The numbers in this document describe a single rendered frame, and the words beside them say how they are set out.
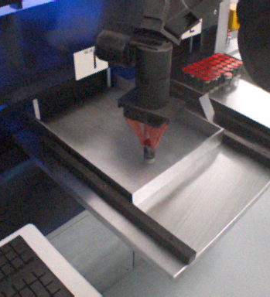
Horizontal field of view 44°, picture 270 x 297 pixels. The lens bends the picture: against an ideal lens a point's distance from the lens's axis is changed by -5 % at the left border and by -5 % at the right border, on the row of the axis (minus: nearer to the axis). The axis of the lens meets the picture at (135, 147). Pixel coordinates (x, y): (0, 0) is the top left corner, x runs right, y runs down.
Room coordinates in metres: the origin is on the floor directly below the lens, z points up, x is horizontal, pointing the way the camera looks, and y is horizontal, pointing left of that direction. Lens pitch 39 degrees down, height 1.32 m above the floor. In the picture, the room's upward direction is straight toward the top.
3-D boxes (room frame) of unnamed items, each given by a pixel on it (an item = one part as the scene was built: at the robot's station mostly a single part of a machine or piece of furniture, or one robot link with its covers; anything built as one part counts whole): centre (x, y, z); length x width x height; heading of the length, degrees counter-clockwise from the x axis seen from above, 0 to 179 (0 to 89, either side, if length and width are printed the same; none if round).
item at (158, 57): (0.51, -0.02, 1.09); 0.07 x 0.06 x 0.07; 56
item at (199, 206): (0.67, -0.14, 0.87); 0.70 x 0.48 x 0.02; 134
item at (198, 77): (0.83, -0.22, 0.90); 0.18 x 0.02 x 0.05; 133
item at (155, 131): (0.51, -0.02, 0.96); 0.07 x 0.07 x 0.09; 58
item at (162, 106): (0.51, -0.03, 1.03); 0.10 x 0.07 x 0.07; 58
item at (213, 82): (0.82, -0.23, 0.90); 0.18 x 0.02 x 0.05; 133
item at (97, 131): (0.60, 0.03, 0.90); 0.34 x 0.26 x 0.04; 44
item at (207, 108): (0.61, -0.20, 0.91); 0.14 x 0.03 x 0.06; 45
